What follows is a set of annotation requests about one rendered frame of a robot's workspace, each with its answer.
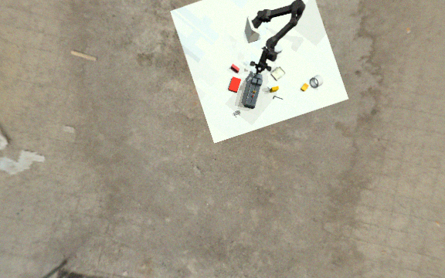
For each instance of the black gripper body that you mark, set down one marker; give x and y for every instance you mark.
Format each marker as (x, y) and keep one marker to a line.
(256, 65)

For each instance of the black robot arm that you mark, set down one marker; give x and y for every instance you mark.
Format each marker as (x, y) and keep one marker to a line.
(296, 7)

